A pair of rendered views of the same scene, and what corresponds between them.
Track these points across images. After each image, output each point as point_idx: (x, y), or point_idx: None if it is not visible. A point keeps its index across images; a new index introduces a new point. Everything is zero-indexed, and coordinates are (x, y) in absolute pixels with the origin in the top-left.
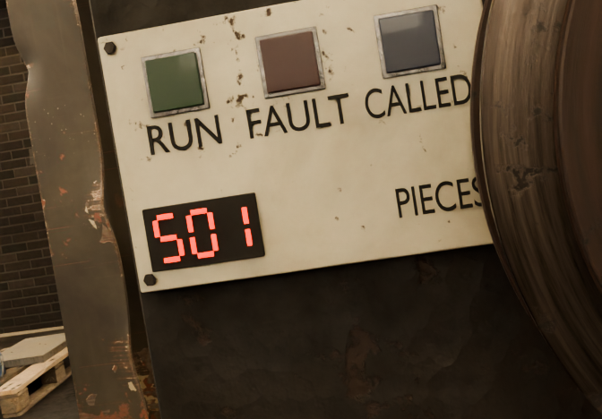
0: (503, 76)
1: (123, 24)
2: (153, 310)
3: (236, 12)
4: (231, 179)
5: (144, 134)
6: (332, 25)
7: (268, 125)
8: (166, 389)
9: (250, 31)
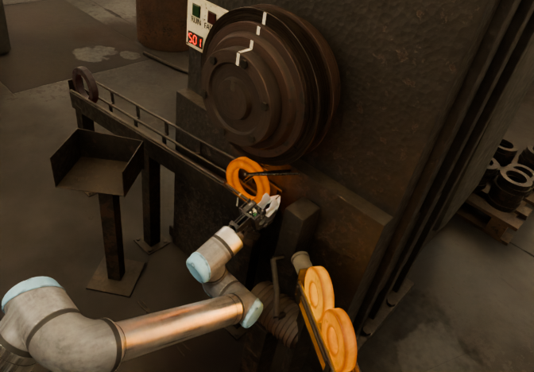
0: (205, 49)
1: None
2: (190, 47)
3: (207, 3)
4: (200, 32)
5: (191, 17)
6: (218, 15)
7: (207, 27)
8: (189, 61)
9: (207, 8)
